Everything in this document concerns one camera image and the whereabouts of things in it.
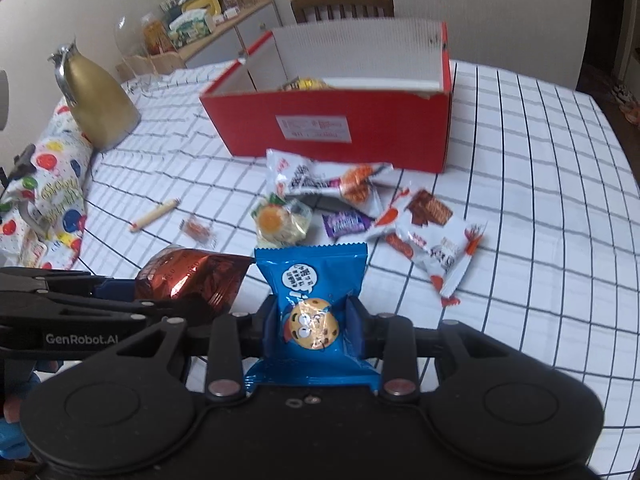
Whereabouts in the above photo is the colourful packet at bottom left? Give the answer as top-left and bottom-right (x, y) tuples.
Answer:
(0, 96), (96, 273)

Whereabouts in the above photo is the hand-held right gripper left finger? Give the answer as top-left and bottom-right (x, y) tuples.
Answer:
(75, 295), (278, 402)

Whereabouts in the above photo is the checkered white tablecloth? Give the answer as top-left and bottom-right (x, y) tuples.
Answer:
(30, 59), (640, 478)

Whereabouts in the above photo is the green tissue box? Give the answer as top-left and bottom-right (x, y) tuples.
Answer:
(167, 10), (217, 50)

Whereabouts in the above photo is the red cardboard box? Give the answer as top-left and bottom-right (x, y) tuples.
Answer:
(199, 17), (453, 175)

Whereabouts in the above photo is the gold thermos jug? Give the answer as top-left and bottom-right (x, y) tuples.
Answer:
(54, 44), (142, 154)

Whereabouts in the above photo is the small brown candy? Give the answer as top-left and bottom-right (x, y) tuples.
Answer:
(180, 214), (217, 240)

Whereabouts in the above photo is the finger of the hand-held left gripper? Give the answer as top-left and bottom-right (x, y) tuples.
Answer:
(0, 296), (183, 333)
(0, 267), (137, 306)

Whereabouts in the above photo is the row of shoes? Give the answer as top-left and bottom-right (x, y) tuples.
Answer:
(611, 81), (640, 127)

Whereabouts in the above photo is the yellow-green jelly packet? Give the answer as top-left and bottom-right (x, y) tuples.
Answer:
(250, 192), (314, 249)

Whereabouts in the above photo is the clear drinking glass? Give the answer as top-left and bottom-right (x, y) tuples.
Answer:
(113, 15), (152, 92)

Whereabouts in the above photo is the person's left hand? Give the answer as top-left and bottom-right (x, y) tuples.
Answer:
(0, 396), (25, 461)

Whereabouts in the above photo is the white packet with wafer picture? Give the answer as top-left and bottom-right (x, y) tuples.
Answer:
(371, 187), (454, 243)

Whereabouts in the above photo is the red-brown foil snack packet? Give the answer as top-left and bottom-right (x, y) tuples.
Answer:
(134, 244), (253, 317)

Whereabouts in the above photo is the white and orange snack packet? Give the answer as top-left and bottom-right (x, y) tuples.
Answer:
(384, 220), (488, 309)

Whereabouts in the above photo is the wooden sideboard with white drawers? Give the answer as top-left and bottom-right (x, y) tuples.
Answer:
(172, 0), (285, 70)

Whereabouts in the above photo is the beige sausage stick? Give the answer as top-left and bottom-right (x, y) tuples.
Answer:
(129, 199), (179, 233)

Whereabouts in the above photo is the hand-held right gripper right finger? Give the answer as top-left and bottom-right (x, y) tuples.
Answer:
(346, 295), (536, 402)

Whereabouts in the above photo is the purple candy packet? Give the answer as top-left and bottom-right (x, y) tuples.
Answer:
(321, 209), (376, 239)

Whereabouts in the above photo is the wooden chair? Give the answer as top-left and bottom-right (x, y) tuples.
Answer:
(290, 0), (396, 25)

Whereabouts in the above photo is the white packet with black lettering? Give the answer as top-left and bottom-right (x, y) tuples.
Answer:
(265, 149), (395, 217)

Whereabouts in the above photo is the yellow snack packet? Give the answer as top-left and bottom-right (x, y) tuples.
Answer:
(281, 76), (332, 92)

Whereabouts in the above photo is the blue cookie packet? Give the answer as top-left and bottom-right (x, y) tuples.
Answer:
(242, 241), (382, 394)

